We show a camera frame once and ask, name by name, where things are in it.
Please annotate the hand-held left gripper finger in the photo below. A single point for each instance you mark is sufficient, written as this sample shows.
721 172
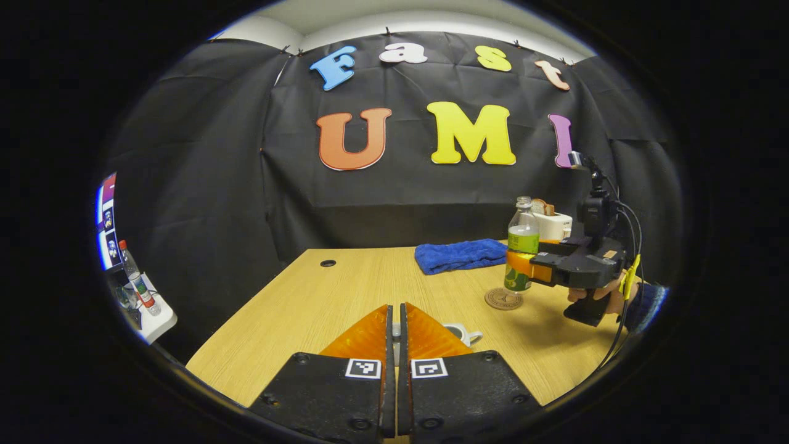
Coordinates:
404 370
389 370

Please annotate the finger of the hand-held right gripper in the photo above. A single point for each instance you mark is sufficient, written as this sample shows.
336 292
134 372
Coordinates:
548 271
564 248

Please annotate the clear green water bottle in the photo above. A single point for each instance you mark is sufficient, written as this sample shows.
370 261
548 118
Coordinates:
523 243

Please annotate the round brown coaster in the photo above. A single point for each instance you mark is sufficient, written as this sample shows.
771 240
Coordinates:
502 300

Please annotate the white teacup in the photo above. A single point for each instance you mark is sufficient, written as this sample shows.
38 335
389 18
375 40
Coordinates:
462 334

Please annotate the white toaster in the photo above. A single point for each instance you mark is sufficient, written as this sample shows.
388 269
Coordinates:
555 227

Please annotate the bread slice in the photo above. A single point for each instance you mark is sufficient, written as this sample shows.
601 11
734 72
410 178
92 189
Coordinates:
543 206

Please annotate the blue towel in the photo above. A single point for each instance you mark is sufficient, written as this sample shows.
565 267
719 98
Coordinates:
459 256

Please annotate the white tray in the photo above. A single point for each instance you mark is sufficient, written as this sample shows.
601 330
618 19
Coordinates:
159 324

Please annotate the computer monitor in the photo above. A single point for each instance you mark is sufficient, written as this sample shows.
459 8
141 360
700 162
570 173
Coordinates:
106 222

